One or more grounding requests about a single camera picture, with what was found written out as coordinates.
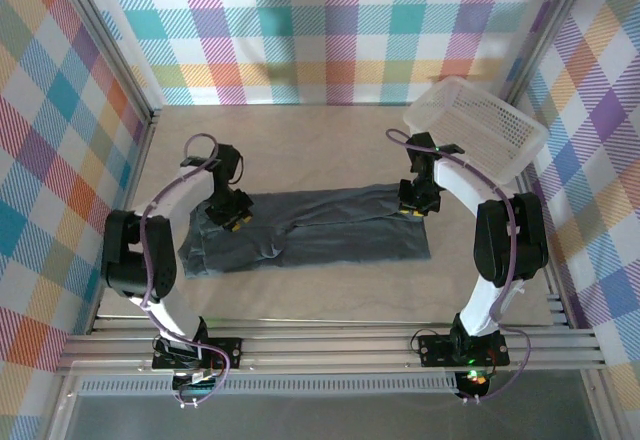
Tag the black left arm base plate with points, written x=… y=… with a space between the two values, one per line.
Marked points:
x=227 y=352

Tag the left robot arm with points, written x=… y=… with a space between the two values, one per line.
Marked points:
x=160 y=250

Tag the dark grey t-shirt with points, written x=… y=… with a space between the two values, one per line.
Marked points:
x=325 y=230

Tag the aluminium frame post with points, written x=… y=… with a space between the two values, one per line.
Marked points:
x=107 y=45
x=547 y=35

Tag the aluminium mounting rail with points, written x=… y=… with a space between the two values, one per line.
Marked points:
x=325 y=345

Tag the white perforated plastic basket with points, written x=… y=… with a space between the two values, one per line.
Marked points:
x=480 y=115

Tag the small electronics board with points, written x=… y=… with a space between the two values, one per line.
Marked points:
x=474 y=380
x=197 y=380

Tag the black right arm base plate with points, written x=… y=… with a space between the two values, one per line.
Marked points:
x=435 y=350

